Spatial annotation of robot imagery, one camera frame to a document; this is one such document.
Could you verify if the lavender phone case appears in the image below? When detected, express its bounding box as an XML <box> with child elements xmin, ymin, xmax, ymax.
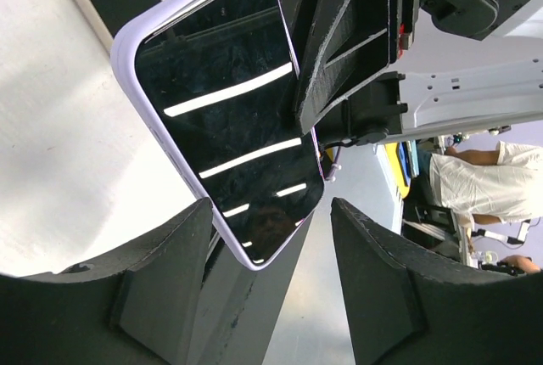
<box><xmin>109</xmin><ymin>0</ymin><xmax>327</xmax><ymax>272</ymax></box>

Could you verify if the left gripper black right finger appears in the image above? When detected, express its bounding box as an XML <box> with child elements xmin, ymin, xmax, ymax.
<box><xmin>331</xmin><ymin>198</ymin><xmax>542</xmax><ymax>364</ymax></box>

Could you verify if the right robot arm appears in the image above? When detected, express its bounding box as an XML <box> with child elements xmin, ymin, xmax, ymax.
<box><xmin>281</xmin><ymin>0</ymin><xmax>542</xmax><ymax>145</ymax></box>

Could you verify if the person in white shirt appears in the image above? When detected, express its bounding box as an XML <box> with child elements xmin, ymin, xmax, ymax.
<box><xmin>428</xmin><ymin>139</ymin><xmax>543</xmax><ymax>275</ymax></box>

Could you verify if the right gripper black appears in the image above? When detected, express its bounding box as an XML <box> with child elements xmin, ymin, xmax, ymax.
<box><xmin>281</xmin><ymin>0</ymin><xmax>542</xmax><ymax>144</ymax></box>

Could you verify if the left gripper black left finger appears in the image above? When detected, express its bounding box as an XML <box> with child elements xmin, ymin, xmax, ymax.
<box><xmin>1</xmin><ymin>199</ymin><xmax>212</xmax><ymax>364</ymax></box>

